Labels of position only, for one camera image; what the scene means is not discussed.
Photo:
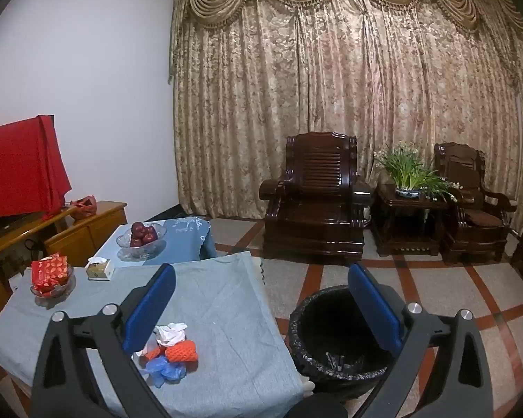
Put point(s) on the glass snack bowl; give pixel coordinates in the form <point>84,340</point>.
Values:
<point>52,292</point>

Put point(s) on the green flowering plant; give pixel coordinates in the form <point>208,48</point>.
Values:
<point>409,165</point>

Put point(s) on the blue white ceramic pot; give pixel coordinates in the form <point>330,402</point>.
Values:
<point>409,193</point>

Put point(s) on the gold white tissue box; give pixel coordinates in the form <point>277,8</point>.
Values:
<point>100,271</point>

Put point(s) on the brown seat cushion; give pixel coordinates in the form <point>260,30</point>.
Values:
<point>481,217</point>

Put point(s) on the grey tablecloth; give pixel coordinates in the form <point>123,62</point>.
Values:
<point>226,296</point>

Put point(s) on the red apple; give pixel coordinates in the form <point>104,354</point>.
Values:
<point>135,241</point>
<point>150,236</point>
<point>137,228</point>

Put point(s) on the beige patterned curtain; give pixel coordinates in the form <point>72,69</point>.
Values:
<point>331,74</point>

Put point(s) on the black lined trash bin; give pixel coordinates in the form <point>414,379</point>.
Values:
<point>327,335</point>

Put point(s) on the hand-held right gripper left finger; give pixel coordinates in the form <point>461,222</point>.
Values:
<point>150,309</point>

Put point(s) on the dark screen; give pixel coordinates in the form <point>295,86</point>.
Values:
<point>4,228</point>

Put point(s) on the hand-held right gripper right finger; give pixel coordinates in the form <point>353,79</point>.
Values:
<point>375,309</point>

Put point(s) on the red cloth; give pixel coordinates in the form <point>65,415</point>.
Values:
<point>17,165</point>

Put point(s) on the wooden chair with red cloth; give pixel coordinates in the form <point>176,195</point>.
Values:
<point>83,235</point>

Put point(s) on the red snack packet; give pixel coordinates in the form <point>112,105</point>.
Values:
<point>48,272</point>

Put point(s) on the red bag on cabinet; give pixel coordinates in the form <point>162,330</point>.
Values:
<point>85,207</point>

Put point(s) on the rubber glove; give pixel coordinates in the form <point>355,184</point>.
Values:
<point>163,370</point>

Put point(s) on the glass fruit bowl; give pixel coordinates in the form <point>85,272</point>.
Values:
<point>139,251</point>

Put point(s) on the dark wooden side table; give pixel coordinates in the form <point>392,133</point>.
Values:
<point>401,226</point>

